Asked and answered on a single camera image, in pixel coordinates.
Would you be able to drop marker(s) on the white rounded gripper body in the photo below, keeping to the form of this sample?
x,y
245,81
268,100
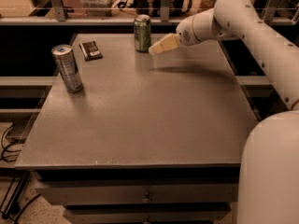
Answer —
x,y
185,34

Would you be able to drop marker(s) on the cream foam-padded gripper finger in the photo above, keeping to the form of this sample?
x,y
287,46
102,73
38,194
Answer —
x,y
166,43

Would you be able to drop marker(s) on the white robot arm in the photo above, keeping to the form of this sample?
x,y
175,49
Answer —
x,y
268,186

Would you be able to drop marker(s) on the green soda can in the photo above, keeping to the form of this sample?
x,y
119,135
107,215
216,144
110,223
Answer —
x,y
142,30

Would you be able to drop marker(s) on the silver blue energy drink can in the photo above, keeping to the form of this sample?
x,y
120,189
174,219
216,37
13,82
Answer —
x,y
64,57

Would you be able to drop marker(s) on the dark snack bar packet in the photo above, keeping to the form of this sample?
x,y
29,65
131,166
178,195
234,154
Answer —
x,y
90,51

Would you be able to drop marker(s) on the grey drawer cabinet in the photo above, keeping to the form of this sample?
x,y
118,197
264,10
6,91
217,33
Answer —
x,y
176,118

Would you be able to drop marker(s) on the grey metal railing shelf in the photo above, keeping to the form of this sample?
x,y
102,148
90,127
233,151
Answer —
x,y
73,12

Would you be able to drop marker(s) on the upper grey drawer with knob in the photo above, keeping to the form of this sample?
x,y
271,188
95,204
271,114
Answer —
x,y
98,193

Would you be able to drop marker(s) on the lower grey drawer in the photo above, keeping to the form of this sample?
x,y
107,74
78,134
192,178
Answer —
x,y
149,214

